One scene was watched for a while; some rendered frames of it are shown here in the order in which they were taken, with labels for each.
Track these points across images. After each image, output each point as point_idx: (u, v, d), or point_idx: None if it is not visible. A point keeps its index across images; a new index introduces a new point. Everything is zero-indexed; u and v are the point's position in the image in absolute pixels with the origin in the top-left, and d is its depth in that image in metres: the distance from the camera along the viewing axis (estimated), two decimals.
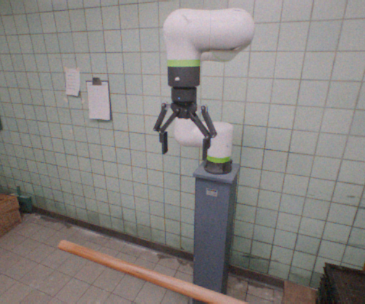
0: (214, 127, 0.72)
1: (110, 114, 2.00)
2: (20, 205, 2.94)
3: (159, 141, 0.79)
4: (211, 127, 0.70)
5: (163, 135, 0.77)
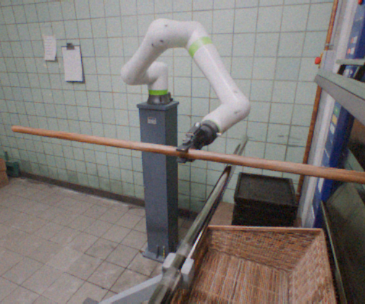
0: (193, 131, 0.81)
1: (82, 75, 2.27)
2: (8, 170, 3.21)
3: None
4: (189, 129, 0.82)
5: None
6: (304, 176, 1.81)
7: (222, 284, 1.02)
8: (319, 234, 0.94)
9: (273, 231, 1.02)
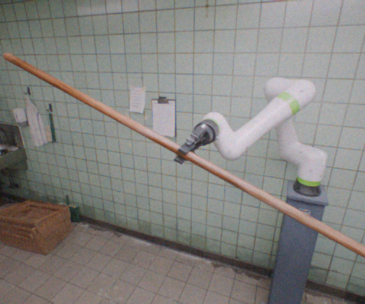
0: (199, 133, 0.81)
1: (174, 131, 2.10)
2: None
3: None
4: (195, 130, 0.81)
5: None
6: None
7: None
8: None
9: None
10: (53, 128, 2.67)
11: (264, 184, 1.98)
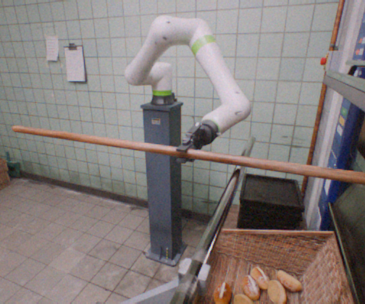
0: (193, 130, 0.81)
1: (85, 76, 2.26)
2: (9, 171, 3.20)
3: None
4: (188, 129, 0.82)
5: None
6: (308, 177, 1.81)
7: (232, 289, 1.00)
8: (331, 237, 0.93)
9: (283, 234, 1.01)
10: None
11: None
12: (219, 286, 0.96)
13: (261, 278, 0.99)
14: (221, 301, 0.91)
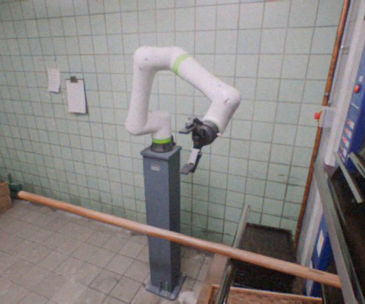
0: (196, 118, 0.82)
1: (85, 108, 2.31)
2: (11, 192, 3.25)
3: None
4: None
5: (185, 163, 0.85)
6: (304, 214, 1.85)
7: None
8: None
9: (277, 296, 1.06)
10: None
11: None
12: None
13: None
14: None
